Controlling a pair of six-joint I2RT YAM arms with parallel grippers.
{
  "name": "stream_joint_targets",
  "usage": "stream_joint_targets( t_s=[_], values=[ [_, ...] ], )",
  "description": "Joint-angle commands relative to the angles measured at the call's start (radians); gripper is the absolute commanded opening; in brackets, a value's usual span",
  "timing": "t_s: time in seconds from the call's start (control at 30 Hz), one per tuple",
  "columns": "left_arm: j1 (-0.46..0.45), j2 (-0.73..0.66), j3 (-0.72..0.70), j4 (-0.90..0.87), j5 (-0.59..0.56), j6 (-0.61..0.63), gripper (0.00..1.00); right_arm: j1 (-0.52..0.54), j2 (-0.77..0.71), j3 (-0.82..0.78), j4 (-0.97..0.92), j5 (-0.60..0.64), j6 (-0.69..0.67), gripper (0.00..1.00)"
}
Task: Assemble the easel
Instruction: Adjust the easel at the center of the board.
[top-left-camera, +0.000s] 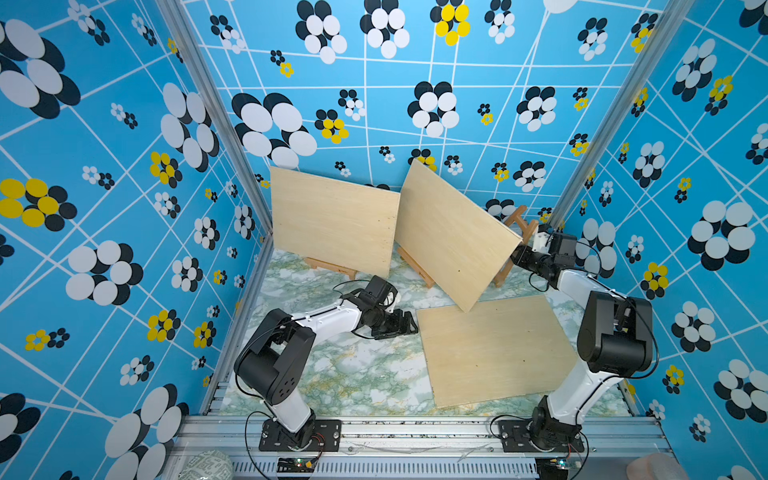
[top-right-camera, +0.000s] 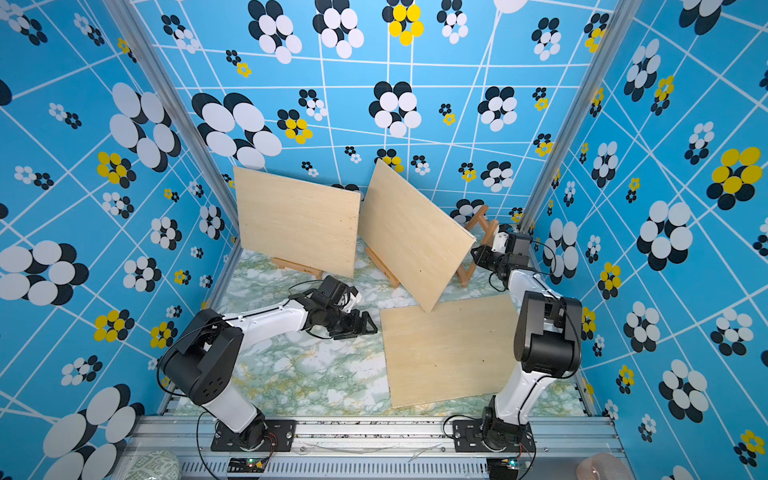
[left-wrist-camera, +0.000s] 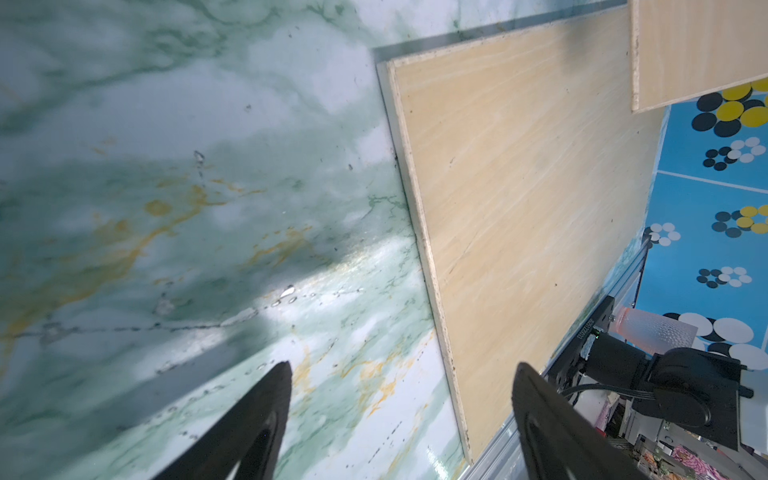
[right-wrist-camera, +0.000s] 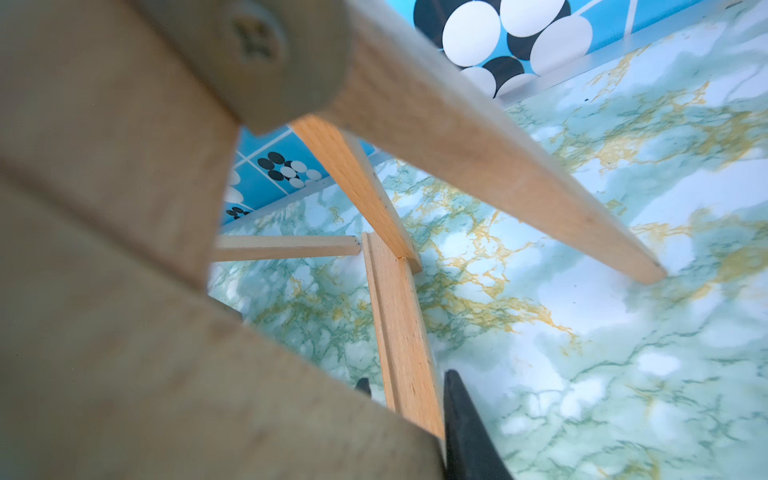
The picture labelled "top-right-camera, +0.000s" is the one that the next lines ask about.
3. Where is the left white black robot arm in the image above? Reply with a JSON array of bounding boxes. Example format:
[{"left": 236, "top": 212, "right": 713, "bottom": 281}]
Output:
[{"left": 158, "top": 276, "right": 378, "bottom": 451}]

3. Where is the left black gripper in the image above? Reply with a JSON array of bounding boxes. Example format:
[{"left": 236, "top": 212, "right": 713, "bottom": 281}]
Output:
[{"left": 326, "top": 306, "right": 381, "bottom": 339}]

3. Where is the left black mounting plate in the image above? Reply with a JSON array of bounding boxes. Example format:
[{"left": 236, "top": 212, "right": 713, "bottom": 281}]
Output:
[{"left": 210, "top": 419, "right": 297, "bottom": 453}]

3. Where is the green patterned round object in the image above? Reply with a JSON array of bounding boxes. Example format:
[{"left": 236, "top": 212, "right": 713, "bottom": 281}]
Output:
[{"left": 124, "top": 450, "right": 182, "bottom": 480}]

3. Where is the black mounting plate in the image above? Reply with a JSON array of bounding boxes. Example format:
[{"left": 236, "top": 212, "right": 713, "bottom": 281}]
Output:
[
  {"left": 210, "top": 419, "right": 297, "bottom": 453},
  {"left": 452, "top": 420, "right": 536, "bottom": 455}
]

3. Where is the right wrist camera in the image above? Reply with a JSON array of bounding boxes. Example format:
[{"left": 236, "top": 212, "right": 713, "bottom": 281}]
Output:
[{"left": 492, "top": 231, "right": 509, "bottom": 253}]

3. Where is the plywood board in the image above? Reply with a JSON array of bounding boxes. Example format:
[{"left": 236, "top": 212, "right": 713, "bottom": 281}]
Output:
[
  {"left": 359, "top": 161, "right": 475, "bottom": 312},
  {"left": 380, "top": 294, "right": 518, "bottom": 408},
  {"left": 234, "top": 167, "right": 361, "bottom": 278}
]

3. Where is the wooden easel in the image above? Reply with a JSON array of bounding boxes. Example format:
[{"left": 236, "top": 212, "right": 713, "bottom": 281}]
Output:
[
  {"left": 455, "top": 205, "right": 500, "bottom": 288},
  {"left": 270, "top": 258, "right": 325, "bottom": 281},
  {"left": 364, "top": 246, "right": 401, "bottom": 288}
]

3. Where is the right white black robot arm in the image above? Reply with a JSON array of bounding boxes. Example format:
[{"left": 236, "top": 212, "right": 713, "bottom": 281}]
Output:
[{"left": 472, "top": 232, "right": 582, "bottom": 451}]

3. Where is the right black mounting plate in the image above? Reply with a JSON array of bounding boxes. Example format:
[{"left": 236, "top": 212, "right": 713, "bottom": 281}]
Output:
[{"left": 452, "top": 420, "right": 536, "bottom": 455}]

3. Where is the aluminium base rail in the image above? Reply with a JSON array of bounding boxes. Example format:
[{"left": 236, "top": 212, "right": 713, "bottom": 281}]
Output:
[{"left": 113, "top": 416, "right": 635, "bottom": 479}]

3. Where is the pink round object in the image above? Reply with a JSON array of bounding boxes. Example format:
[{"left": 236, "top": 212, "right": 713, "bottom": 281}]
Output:
[{"left": 576, "top": 453, "right": 633, "bottom": 480}]

